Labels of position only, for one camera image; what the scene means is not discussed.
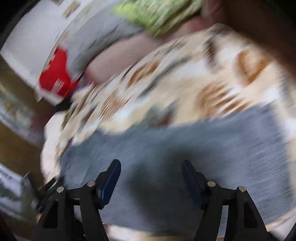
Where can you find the red box with white text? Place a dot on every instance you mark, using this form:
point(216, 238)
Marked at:
point(55, 78)

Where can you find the grey blue denim jeans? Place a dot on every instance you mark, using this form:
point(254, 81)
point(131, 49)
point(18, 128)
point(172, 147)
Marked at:
point(246, 149)

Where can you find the white board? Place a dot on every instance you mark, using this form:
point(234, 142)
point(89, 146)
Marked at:
point(28, 46)

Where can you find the green patterned cloth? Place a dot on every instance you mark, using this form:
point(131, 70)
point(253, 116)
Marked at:
point(158, 17)

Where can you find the beige leaf pattern fleece blanket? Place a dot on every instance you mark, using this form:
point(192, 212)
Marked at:
point(204, 76)

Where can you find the pink brown bed sheet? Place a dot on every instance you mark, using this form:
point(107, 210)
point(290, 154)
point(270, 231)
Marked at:
point(127, 51)

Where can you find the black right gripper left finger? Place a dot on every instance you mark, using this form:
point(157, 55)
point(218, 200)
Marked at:
point(74, 214)

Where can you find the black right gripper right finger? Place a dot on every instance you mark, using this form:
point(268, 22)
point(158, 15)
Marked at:
point(243, 219)

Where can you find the grey quilted blanket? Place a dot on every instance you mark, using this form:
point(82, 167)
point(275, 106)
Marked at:
point(98, 33)

